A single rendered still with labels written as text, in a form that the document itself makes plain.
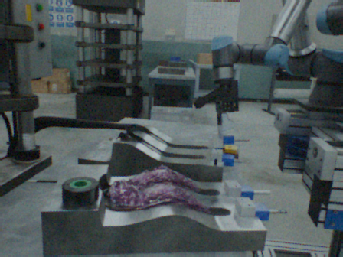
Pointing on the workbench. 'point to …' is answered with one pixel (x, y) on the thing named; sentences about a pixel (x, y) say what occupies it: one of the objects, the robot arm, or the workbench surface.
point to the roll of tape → (80, 191)
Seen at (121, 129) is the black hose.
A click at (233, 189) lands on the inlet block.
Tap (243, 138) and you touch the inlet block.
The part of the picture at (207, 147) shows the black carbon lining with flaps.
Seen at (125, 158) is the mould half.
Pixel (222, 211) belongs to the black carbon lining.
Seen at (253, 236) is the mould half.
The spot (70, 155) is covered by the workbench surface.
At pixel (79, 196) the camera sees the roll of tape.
